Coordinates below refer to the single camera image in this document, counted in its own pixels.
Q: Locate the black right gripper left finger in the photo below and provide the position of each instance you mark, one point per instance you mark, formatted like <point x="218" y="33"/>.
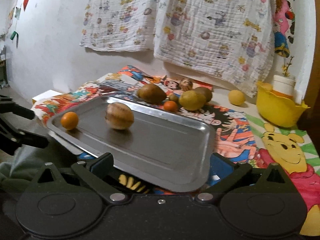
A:
<point x="96" y="175"/>

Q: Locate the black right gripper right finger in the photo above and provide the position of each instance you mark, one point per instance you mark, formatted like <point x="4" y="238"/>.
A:
<point x="230" y="176"/>

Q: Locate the striped beige melon fruit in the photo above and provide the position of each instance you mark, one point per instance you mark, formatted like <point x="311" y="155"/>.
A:
<point x="119" y="116"/>

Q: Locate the small orange tangerine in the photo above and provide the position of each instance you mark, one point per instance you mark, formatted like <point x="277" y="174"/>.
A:
<point x="69" y="120"/>

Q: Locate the yellow-green pear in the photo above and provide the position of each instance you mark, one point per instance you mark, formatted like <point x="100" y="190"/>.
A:
<point x="192" y="100"/>

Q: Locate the brown pear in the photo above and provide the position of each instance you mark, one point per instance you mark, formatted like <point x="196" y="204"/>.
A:
<point x="151" y="93"/>

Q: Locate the colourful cartoon table cloth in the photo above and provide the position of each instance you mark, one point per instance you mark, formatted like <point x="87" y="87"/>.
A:
<point x="241" y="137"/>

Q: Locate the yellow plastic bowl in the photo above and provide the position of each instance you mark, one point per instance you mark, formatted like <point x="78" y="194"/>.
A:
<point x="278" y="110"/>

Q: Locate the yellow lemon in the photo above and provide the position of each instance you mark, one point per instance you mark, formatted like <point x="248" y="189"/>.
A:
<point x="236" y="97"/>

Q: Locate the silver metal tray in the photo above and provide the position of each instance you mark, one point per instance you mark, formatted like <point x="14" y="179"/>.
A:
<point x="168" y="150"/>

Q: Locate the fruit in yellow bowl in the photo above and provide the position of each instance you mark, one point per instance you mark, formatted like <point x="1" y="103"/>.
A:
<point x="266" y="86"/>

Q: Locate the white orange jar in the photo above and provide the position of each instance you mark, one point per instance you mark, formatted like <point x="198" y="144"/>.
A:
<point x="283" y="86"/>

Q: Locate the small brown kiwi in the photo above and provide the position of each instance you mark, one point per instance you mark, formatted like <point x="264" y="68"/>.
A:
<point x="173" y="97"/>

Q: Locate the striped brown round fruit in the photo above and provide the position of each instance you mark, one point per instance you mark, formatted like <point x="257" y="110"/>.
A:
<point x="186" y="84"/>

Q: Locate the right white printed cloth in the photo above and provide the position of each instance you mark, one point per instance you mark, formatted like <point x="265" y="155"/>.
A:
<point x="230" y="40"/>

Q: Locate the white printed cloth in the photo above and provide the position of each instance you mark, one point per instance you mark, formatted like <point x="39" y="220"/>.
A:
<point x="230" y="40"/>
<point x="119" y="25"/>

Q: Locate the left white printed cloth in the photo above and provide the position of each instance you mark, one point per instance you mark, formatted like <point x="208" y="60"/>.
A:
<point x="119" y="25"/>

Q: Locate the cartoon wall poster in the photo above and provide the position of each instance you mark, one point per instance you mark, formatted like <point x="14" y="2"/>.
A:
<point x="282" y="17"/>

